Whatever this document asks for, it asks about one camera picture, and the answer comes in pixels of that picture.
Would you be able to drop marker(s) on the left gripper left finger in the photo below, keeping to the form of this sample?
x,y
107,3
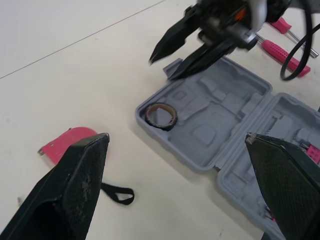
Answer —
x,y
75,190

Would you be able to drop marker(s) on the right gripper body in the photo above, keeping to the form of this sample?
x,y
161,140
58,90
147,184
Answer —
x,y
220,20

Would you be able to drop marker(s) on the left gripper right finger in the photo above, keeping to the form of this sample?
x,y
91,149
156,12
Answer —
x,y
287,190

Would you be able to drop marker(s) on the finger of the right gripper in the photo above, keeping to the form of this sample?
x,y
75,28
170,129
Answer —
x,y
175,35
205,58

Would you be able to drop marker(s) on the grey tool case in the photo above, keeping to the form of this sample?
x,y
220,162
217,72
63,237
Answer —
x,y
215,117

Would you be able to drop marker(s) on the pink tape measure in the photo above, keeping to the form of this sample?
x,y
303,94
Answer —
x,y
67,142

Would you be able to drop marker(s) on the black tape roll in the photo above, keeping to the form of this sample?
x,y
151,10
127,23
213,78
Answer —
x,y
161,117

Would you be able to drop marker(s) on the small pink piece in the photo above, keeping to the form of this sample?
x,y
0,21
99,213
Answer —
x,y
314,154

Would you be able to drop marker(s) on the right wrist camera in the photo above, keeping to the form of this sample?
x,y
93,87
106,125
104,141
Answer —
x,y
258,12

